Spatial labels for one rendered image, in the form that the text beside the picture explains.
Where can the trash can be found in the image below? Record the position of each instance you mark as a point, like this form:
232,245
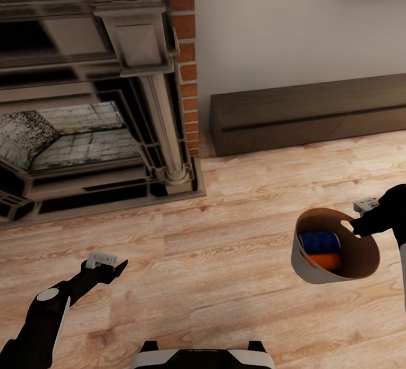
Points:
361,257

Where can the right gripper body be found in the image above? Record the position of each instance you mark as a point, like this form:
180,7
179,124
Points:
369,224

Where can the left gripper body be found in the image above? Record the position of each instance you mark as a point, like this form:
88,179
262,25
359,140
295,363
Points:
92,277

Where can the can of soda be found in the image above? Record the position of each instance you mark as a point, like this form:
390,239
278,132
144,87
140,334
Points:
319,242
331,261

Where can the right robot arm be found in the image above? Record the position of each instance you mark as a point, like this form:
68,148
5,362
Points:
380,215

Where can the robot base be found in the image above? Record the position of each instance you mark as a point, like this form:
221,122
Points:
253,358

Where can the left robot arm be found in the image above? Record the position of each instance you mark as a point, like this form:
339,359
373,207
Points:
37,343

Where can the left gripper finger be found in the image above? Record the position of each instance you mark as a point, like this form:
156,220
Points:
119,269

